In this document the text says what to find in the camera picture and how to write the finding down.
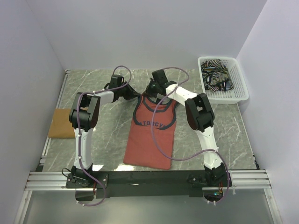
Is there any white plastic laundry basket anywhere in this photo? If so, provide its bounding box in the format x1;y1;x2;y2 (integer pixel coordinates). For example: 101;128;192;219
198;56;249;104

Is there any striped multicolour tank top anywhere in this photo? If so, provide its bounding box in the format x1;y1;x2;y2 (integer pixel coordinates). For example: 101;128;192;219
200;58;234;92

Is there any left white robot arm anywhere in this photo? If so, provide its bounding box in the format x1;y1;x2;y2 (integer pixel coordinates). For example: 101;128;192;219
69;75;140;188

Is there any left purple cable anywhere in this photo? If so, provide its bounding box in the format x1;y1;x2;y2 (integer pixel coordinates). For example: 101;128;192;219
77;65;133;208

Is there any tan ribbed tank top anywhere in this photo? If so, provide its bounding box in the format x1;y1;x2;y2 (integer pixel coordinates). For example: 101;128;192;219
48;109;75;139

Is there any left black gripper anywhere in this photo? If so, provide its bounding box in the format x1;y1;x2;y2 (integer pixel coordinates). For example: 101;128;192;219
118;81;140;101

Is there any rust red tank top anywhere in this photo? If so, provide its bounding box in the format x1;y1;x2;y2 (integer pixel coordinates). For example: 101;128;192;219
123;95;178;170

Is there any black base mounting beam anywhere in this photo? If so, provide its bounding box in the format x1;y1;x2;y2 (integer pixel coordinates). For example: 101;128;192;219
65;170;232;202

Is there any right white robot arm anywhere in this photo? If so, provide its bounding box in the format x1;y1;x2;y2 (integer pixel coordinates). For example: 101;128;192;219
145;67;230;186

